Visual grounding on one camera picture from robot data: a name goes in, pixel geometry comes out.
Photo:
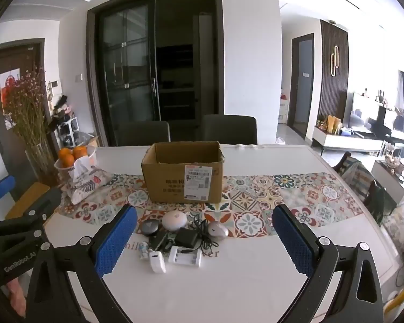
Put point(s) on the small blue white figurine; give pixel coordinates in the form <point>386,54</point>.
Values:
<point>143,251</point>

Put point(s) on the dark wood slat panel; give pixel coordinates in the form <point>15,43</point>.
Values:
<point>341,97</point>

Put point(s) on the yellow white toy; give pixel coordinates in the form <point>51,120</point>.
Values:
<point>402,296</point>

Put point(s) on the brown cardboard box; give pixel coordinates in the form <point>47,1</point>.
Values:
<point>165,181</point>

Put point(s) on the gold loop wall lamp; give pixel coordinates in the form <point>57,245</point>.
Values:
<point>334,59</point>

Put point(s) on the white side cabinet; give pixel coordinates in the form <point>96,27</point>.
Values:
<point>389,178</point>

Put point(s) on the yellow paper bag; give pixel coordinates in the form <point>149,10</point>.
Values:
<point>333,124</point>

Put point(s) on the dark framed interior door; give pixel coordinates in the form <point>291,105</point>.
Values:
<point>303,84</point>

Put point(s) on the grey plastic bag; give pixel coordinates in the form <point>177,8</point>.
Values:
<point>84,138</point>

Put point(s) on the silver egg-shaped device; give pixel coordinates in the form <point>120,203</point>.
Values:
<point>218,231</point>

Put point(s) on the dark grey dining chair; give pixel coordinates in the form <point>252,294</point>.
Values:
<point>143,133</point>
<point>229,129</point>

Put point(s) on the white wall switch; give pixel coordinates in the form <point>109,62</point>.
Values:
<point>79,77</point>

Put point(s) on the dried pink flower bouquet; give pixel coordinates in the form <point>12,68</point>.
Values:
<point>27,107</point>

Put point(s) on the black rectangular device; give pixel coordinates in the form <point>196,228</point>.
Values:
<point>160,240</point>

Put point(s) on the dark framed glass sliding door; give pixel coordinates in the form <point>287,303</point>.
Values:
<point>131,67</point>

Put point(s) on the floral fabric tissue pouch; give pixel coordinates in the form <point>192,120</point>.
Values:
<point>87,185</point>

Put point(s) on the white battery charger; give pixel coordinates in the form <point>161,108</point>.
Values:
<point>185,256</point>

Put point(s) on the yellow stool seat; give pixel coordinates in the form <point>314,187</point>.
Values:
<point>27,202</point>

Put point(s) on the black power adapter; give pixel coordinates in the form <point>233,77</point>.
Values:
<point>186,237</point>

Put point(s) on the dark bag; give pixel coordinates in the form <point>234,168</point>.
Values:
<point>61,107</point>

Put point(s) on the wooden chair with cloth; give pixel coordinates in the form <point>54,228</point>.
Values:
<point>357,175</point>

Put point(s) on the white plastic basket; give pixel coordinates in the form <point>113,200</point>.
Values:
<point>92,154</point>

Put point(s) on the glass vase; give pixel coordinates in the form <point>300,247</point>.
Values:
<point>42,165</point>

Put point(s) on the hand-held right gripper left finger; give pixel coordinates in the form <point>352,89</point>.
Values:
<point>116,239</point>

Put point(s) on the white shoe rack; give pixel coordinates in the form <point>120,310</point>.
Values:
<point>67,129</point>

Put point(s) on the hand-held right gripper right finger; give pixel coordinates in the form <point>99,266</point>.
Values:
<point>293,242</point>

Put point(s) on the small white drawer cabinet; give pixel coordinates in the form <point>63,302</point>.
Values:
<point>282,112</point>

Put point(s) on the white television cabinet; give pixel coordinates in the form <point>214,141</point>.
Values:
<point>346,141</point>

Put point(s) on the television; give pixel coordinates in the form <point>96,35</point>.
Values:
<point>367,111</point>

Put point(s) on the small white plug charger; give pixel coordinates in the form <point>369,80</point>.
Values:
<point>156,261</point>

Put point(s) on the red door poster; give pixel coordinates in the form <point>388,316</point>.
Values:
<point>8,80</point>

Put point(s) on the person's left hand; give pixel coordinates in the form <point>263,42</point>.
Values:
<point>16,296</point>

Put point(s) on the patterned table runner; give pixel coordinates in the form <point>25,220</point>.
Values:
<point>289,188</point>

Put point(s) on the dark grey round device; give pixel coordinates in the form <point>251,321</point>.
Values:
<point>151,227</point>

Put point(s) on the white round toy lamp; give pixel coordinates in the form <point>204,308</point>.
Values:
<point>174,222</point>

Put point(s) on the brown entrance door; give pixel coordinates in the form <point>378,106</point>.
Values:
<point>33,57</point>

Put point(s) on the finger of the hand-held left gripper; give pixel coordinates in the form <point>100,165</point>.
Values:
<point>0,188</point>
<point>47,202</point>

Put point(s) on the orange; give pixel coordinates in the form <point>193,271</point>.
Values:
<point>67,161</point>
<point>64,152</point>
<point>80,151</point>

